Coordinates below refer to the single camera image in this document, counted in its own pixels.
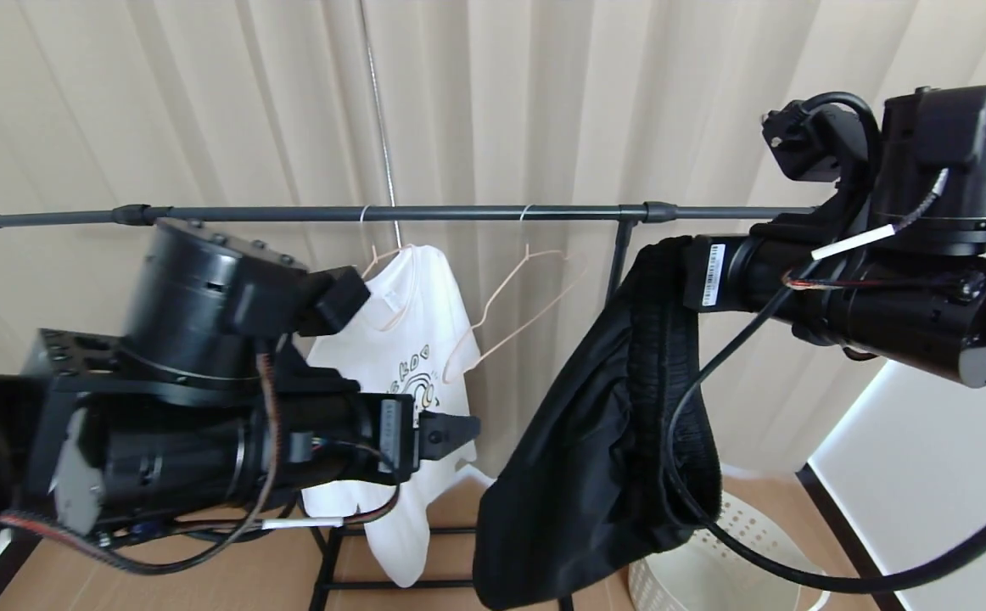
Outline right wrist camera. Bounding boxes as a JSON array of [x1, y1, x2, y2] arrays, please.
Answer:
[[762, 92, 882, 240]]

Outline pink clothes hanger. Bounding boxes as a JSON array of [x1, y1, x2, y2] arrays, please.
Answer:
[[360, 208, 414, 333], [442, 208, 589, 384]]

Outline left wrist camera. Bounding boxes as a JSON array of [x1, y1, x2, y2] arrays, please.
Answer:
[[306, 266, 372, 337]]

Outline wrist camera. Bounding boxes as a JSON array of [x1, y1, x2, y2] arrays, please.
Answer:
[[762, 92, 882, 240], [306, 266, 372, 337]]

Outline black shorts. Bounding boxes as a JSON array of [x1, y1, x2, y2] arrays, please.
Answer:
[[472, 236, 723, 611]]

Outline black cable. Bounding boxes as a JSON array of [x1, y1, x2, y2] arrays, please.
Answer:
[[665, 92, 986, 595]]

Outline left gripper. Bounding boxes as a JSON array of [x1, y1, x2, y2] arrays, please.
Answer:
[[283, 392, 481, 489]]

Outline beige curtain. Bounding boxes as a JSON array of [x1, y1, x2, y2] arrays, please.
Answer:
[[0, 0, 986, 503]]

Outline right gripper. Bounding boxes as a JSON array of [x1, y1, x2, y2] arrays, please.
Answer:
[[685, 234, 799, 319]]

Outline white laundry basket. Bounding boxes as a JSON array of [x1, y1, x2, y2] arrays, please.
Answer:
[[627, 490, 832, 611]]

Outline black clothes rack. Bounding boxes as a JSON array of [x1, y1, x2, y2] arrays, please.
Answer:
[[0, 202, 818, 611]]

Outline white printed T-shirt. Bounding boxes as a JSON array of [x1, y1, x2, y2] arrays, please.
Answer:
[[300, 244, 495, 588]]

